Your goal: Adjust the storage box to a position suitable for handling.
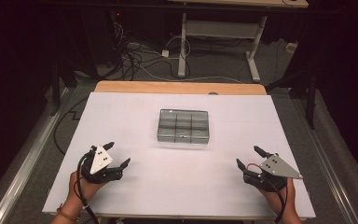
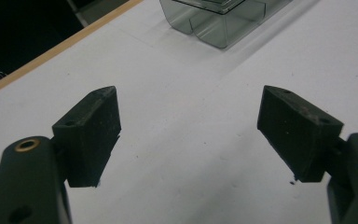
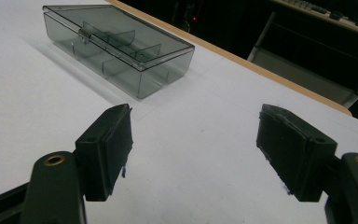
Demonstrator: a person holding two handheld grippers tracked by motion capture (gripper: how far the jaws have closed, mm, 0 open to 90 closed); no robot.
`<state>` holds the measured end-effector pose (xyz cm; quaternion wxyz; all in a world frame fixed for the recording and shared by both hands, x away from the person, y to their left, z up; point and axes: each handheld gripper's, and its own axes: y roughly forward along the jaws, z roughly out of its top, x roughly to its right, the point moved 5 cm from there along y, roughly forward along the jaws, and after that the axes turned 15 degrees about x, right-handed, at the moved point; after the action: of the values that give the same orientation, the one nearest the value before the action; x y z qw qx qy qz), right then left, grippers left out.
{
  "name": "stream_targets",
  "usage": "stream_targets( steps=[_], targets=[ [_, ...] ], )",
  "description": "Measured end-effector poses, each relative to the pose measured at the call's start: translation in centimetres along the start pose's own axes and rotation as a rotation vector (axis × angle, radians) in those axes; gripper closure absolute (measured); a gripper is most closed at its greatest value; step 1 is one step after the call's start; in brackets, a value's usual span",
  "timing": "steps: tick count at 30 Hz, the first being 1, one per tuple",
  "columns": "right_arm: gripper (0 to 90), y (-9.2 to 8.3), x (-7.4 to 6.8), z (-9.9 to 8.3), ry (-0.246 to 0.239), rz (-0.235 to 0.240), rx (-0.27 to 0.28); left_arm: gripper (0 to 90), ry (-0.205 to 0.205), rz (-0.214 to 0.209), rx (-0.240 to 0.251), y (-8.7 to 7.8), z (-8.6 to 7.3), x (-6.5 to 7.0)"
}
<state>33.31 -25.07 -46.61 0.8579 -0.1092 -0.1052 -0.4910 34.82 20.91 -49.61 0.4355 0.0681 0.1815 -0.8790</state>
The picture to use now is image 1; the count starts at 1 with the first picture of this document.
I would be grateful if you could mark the red rubber band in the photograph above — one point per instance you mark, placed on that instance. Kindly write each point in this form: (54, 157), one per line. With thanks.
(253, 163)

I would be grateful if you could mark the white foam board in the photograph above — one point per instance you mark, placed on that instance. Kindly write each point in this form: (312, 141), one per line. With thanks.
(180, 174)

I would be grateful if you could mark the metal floor rail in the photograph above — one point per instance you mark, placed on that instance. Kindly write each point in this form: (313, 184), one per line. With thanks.
(326, 168)
(28, 158)

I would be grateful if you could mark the white power adapter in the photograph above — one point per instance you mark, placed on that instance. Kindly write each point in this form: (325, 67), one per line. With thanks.
(165, 53)

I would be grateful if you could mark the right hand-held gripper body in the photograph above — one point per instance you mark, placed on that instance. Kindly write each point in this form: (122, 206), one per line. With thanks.
(276, 169)

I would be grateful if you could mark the white frame desk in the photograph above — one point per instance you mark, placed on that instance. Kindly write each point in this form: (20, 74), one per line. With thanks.
(220, 29)

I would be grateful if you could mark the person's right hand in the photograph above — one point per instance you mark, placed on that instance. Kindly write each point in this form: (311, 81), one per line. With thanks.
(275, 199)

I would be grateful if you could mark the person's left hand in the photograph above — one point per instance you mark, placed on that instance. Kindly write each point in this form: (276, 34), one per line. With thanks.
(85, 188)

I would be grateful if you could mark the wooden table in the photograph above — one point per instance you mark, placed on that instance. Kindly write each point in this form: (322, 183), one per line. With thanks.
(180, 87)

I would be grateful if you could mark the small white floor box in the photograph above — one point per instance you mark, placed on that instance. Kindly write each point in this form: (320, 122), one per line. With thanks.
(291, 47)

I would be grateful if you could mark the black metal stand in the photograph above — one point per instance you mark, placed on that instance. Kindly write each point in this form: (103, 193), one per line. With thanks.
(310, 99)
(56, 87)

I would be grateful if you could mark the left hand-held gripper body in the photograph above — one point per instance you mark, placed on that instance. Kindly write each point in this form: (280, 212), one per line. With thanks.
(101, 160)

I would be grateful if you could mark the clear grey compartment box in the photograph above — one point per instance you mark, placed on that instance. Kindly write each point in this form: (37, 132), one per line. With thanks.
(183, 126)

